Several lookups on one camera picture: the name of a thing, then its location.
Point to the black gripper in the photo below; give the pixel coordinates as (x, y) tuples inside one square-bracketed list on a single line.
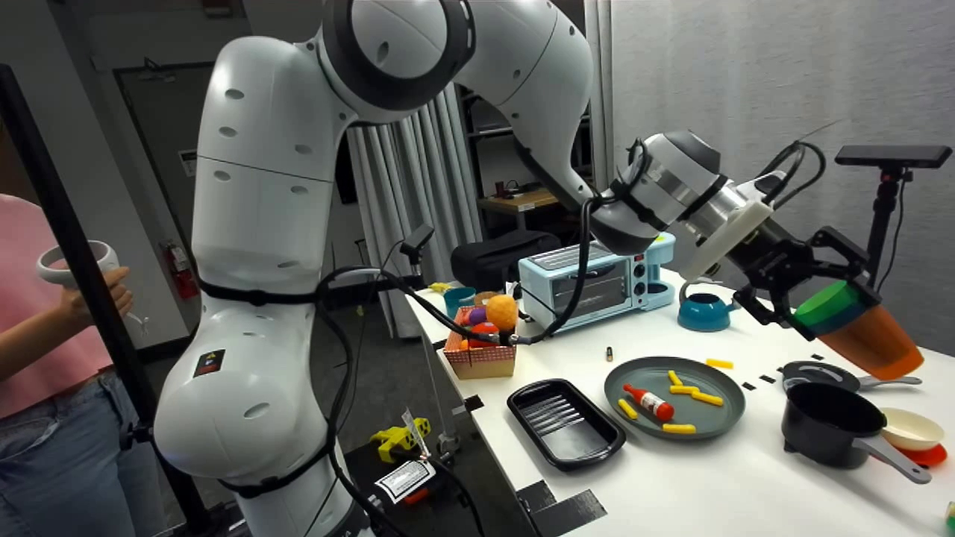
[(779, 267)]

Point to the white handheld controller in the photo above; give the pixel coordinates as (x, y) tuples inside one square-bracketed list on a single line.
[(74, 260)]

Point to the person forearm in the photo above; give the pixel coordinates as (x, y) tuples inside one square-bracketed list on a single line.
[(40, 333)]

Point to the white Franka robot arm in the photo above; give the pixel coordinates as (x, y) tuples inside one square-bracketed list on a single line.
[(268, 181)]

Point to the gray plate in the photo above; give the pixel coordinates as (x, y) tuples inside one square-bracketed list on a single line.
[(716, 419)]

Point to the red small plate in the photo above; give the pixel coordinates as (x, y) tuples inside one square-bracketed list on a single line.
[(928, 458)]

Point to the person hand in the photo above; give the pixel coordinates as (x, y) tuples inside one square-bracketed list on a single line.
[(94, 299)]

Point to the small dark frying pan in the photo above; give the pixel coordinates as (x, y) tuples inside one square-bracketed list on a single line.
[(820, 378)]

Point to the teal toy kettle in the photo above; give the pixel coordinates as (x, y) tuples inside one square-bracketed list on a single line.
[(704, 310)]

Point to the yellow toy fry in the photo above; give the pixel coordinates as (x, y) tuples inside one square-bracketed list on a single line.
[(628, 409), (720, 366), (674, 379), (679, 427), (703, 396)]

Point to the black toy pot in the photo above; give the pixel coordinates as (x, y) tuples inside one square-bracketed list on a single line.
[(829, 422)]

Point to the cream bowl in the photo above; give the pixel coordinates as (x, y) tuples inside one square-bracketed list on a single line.
[(911, 427)]

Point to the red ketchup bottle toy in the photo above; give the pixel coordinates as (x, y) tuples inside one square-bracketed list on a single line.
[(650, 403)]

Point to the gray backdrop curtain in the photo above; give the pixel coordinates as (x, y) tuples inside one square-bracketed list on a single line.
[(874, 60)]

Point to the light blue toaster oven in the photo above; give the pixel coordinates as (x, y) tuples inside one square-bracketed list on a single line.
[(556, 287)]

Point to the green yellow toy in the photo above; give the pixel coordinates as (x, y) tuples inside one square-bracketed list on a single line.
[(950, 521)]

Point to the black grill tray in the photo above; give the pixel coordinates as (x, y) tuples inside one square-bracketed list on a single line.
[(562, 422)]

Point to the wooden background table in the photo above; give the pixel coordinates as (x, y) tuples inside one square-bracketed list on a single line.
[(523, 197)]

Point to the orange plush fruit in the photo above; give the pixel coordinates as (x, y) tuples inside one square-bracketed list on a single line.
[(500, 313)]

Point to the black bag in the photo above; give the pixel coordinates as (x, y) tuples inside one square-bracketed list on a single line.
[(495, 257)]

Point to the red plush tomato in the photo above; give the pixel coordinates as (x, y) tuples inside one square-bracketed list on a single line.
[(485, 333)]

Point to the black tape strip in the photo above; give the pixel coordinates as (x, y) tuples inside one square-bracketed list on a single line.
[(570, 512), (537, 497)]

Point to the purple plush fruit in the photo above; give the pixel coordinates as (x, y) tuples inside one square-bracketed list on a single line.
[(476, 313)]

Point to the red checkered basket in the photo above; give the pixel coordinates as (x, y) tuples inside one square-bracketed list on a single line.
[(480, 360)]

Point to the teal container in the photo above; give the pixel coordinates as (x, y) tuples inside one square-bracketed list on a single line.
[(458, 297)]

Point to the small black tape square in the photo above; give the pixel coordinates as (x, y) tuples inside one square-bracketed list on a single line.
[(471, 403)]

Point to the thin metal stand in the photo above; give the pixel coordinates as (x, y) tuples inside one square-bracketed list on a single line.
[(419, 243)]

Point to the white pleated curtain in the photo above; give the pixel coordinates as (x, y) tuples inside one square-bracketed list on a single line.
[(419, 181)]

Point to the yellow toy figure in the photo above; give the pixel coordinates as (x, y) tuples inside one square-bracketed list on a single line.
[(401, 437)]

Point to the white label card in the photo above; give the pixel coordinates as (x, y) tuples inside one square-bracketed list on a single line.
[(403, 482)]

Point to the red fire extinguisher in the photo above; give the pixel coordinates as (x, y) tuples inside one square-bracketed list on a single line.
[(179, 269)]

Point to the gray door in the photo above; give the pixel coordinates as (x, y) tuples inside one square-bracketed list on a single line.
[(158, 149)]

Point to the black diagonal pole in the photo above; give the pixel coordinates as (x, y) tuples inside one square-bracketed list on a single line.
[(70, 249)]

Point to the person in pink shirt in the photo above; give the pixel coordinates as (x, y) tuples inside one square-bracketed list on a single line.
[(31, 419)]

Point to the black camera stand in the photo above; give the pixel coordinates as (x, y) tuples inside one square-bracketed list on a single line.
[(891, 197)]

